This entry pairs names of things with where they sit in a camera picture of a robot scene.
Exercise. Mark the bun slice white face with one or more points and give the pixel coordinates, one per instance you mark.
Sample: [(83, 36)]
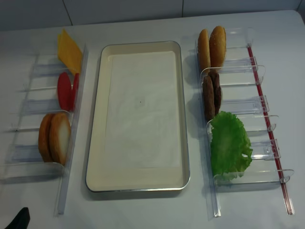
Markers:
[(60, 132)]

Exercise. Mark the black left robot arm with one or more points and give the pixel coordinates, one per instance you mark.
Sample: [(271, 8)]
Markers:
[(21, 220)]

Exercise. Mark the front brown meat patty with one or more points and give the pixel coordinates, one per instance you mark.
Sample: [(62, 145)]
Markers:
[(208, 98)]

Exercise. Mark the brown meat patty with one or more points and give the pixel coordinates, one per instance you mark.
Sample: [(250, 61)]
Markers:
[(208, 98), (216, 90)]

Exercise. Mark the rear brown meat patty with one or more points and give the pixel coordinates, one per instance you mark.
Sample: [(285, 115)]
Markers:
[(216, 90)]

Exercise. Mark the right red tomato slice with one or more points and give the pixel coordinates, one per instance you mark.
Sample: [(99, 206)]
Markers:
[(75, 90)]

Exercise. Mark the green lettuce leaf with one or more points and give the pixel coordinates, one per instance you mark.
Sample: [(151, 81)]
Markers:
[(230, 145)]

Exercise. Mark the front yellow cheese slice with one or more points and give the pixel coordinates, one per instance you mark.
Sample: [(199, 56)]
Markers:
[(71, 54)]

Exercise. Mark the yellow cheese slice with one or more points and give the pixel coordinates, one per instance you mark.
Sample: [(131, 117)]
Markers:
[(59, 46), (71, 54)]

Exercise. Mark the rear yellow cheese slice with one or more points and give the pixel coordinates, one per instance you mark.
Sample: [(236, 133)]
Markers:
[(59, 46)]

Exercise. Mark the white paper tray liner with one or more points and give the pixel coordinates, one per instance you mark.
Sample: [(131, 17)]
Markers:
[(142, 121)]

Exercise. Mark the cream metal tray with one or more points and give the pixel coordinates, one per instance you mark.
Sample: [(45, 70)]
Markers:
[(102, 177)]

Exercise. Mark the left top bun half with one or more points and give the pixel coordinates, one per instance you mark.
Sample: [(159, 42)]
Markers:
[(204, 50)]

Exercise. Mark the bun half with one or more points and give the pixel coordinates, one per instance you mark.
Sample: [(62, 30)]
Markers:
[(204, 50), (217, 45)]

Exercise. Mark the right clear acrylic rack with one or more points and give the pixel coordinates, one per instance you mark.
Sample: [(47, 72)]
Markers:
[(241, 78)]

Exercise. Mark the clear acrylic rack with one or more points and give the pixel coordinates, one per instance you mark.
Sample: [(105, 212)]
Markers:
[(241, 78), (23, 162)]

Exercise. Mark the right top bun half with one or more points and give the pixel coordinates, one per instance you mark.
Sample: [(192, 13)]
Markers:
[(217, 45)]

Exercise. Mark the left bun slice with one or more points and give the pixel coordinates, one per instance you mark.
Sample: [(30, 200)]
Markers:
[(43, 140)]

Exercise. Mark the left clear acrylic rack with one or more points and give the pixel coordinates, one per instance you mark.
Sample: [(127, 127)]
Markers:
[(23, 162)]

